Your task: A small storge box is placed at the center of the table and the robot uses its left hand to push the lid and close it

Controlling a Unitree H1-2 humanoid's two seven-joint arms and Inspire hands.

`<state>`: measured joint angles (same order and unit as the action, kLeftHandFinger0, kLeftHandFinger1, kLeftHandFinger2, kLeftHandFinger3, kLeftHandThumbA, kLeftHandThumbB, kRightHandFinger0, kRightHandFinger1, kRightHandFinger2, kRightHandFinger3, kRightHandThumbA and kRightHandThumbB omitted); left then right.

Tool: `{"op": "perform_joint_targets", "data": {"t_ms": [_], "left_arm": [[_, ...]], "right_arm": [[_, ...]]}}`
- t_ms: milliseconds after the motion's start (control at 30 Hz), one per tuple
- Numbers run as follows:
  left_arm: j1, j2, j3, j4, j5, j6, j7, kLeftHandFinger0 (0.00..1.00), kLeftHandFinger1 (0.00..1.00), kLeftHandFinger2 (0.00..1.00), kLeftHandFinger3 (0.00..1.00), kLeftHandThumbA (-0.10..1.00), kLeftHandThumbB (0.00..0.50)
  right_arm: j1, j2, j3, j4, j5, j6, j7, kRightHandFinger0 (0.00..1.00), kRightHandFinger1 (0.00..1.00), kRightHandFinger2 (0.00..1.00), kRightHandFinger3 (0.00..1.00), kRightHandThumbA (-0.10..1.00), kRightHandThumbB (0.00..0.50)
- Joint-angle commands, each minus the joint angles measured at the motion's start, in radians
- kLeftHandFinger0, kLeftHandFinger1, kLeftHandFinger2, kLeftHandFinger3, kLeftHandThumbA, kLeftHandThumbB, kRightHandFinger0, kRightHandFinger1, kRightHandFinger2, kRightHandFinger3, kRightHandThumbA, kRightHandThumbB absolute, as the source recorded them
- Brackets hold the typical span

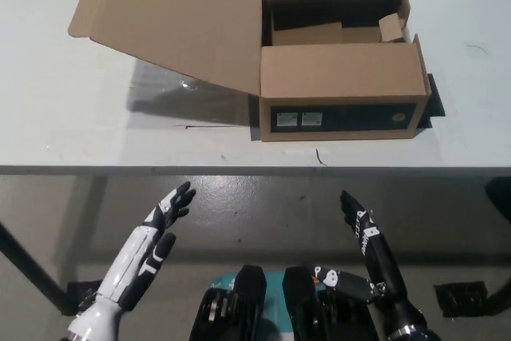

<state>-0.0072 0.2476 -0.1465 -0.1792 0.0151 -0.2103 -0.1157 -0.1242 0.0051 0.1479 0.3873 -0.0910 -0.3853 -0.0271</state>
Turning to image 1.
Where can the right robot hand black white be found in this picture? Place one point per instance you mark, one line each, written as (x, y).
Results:
(379, 253)

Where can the black tape patch under box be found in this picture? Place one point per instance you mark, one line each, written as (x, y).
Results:
(436, 101)

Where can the black diagonal table brace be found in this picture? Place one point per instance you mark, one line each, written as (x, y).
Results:
(32, 265)
(504, 295)

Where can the black floor tape patch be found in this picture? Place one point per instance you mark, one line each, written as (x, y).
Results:
(81, 295)
(459, 297)

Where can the brown cardboard box with lid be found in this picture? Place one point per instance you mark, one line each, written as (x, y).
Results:
(339, 73)

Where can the grey table leg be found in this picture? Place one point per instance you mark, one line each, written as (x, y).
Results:
(91, 229)

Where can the black rounded frame piece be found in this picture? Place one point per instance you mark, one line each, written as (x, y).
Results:
(501, 203)

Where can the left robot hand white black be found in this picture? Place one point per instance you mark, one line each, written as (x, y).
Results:
(131, 261)

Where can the small folded cardboard piece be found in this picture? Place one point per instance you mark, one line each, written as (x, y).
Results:
(392, 28)

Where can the clear plastic sheet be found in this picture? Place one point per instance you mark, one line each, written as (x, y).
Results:
(187, 101)

